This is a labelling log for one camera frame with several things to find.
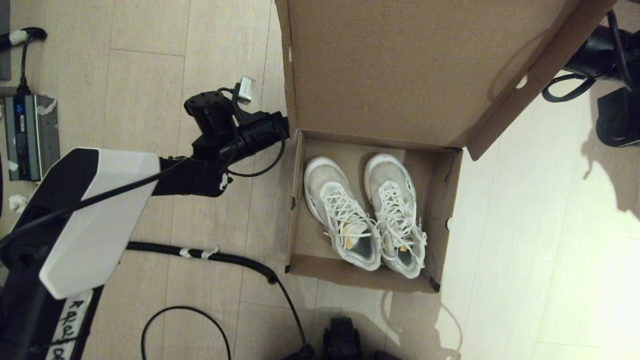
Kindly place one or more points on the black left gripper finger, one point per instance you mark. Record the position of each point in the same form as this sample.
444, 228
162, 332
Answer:
283, 135
281, 121

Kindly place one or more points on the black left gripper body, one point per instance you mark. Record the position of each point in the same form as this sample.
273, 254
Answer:
252, 134

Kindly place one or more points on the white mesh lace-up sneaker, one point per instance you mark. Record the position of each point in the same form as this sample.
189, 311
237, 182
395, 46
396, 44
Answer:
322, 182
387, 175

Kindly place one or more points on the brown cardboard shoe box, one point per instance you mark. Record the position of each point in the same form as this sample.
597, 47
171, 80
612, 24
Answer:
400, 65

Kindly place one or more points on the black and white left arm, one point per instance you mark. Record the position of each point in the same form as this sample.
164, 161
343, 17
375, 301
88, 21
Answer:
95, 215

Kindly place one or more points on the grey power supply unit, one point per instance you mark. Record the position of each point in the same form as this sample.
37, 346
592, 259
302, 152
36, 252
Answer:
32, 140

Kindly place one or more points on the crumpled white paper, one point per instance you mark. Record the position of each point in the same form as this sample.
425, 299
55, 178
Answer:
17, 202

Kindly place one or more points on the dark grey panel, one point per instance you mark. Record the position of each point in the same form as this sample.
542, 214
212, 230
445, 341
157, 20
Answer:
4, 40

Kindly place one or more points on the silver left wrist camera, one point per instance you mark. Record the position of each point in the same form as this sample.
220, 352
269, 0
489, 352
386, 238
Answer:
246, 90

